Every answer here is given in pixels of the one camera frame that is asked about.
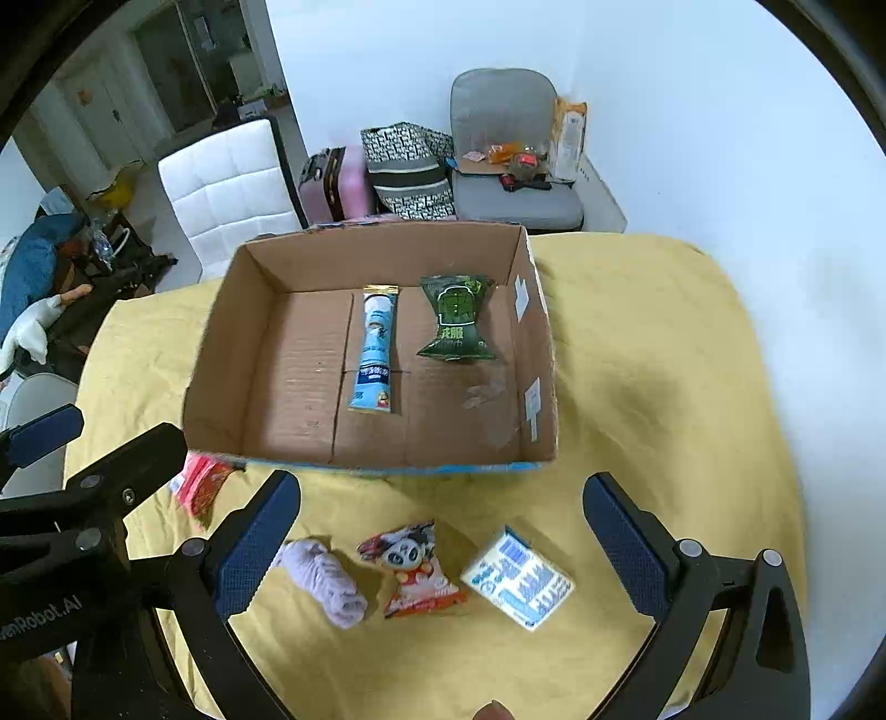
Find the black white patterned tote bag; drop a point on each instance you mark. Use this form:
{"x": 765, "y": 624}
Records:
{"x": 408, "y": 169}

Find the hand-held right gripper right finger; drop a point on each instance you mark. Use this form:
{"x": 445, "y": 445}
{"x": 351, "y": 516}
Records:
{"x": 623, "y": 547}

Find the person's right hand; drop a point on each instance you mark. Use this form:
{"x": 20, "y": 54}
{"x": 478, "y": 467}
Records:
{"x": 491, "y": 711}

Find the red brown packet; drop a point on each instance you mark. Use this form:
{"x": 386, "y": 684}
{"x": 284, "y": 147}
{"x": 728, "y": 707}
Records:
{"x": 529, "y": 166}

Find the cardboard box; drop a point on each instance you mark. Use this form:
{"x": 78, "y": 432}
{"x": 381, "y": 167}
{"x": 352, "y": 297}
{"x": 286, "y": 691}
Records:
{"x": 291, "y": 388}

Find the red snack packet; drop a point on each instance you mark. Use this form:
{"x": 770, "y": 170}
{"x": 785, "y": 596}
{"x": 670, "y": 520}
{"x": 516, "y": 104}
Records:
{"x": 202, "y": 488}

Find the white goose plush toy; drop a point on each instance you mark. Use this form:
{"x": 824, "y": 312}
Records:
{"x": 31, "y": 329}

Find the person's left forearm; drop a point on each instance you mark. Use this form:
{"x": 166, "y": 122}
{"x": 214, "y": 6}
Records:
{"x": 54, "y": 685}

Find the green snack packet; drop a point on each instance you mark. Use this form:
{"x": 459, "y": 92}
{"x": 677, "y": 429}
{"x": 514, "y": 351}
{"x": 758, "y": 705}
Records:
{"x": 457, "y": 318}

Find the orange white bag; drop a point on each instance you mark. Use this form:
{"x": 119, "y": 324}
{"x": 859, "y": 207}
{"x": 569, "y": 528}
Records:
{"x": 569, "y": 138}

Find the orange packet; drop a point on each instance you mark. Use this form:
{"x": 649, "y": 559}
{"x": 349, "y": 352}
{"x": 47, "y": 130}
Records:
{"x": 504, "y": 153}

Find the blue white tissue packet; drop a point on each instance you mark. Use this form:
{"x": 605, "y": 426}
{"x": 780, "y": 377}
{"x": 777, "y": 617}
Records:
{"x": 519, "y": 578}

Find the blue clothing pile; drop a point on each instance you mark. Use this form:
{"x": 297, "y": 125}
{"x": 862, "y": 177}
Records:
{"x": 31, "y": 266}

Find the grey cushioned chair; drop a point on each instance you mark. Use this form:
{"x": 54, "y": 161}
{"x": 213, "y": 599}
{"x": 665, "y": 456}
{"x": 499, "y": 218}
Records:
{"x": 512, "y": 104}

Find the small pink packet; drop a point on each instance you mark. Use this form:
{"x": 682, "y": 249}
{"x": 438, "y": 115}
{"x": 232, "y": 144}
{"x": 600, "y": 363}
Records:
{"x": 473, "y": 156}

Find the dark side table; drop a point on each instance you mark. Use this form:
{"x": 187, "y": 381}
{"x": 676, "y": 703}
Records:
{"x": 131, "y": 277}

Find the blue white tube packet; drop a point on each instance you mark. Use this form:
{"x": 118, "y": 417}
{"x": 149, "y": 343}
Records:
{"x": 376, "y": 349}

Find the yellow plastic bag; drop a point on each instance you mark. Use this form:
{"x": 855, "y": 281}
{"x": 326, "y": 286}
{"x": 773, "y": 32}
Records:
{"x": 114, "y": 185}

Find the white round stool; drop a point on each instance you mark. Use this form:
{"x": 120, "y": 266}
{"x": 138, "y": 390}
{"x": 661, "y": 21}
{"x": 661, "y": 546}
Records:
{"x": 31, "y": 398}

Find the white padded chair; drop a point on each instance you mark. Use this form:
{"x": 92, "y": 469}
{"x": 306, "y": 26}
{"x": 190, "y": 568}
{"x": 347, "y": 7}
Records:
{"x": 225, "y": 194}

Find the panda print snack packet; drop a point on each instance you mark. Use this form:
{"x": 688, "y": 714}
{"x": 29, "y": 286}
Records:
{"x": 415, "y": 568}

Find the pink suitcase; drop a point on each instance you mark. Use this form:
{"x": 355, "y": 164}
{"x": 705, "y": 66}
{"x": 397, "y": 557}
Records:
{"x": 333, "y": 183}

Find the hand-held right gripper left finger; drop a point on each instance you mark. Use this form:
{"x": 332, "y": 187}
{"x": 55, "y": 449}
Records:
{"x": 257, "y": 547}

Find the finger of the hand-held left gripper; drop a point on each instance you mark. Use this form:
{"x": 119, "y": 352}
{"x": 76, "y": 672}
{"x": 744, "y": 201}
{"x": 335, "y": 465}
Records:
{"x": 43, "y": 433}
{"x": 131, "y": 464}

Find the purple sock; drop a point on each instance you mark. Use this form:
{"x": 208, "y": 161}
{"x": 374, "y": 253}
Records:
{"x": 325, "y": 578}

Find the yellow blanket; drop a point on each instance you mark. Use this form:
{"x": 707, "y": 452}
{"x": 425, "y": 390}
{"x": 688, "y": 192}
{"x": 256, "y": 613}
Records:
{"x": 657, "y": 346}

